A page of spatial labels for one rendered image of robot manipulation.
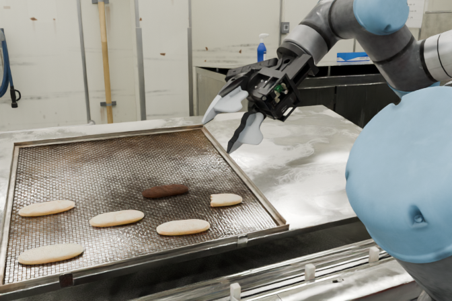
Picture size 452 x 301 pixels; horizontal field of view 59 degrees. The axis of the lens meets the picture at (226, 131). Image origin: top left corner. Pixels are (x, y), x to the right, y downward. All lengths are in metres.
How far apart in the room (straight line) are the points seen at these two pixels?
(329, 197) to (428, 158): 0.64
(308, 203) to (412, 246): 0.60
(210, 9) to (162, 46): 0.77
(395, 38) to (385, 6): 0.07
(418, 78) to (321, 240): 0.40
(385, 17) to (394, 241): 0.42
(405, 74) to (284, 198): 0.36
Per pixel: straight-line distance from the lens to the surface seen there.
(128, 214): 0.80
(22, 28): 4.21
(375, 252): 0.81
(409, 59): 0.73
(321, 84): 2.69
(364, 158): 0.33
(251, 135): 0.71
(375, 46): 0.71
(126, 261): 0.70
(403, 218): 0.29
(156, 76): 4.03
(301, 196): 0.91
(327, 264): 0.78
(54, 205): 0.85
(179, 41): 4.07
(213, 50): 4.50
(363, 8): 0.67
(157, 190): 0.86
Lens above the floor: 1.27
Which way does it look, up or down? 15 degrees down
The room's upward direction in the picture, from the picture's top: straight up
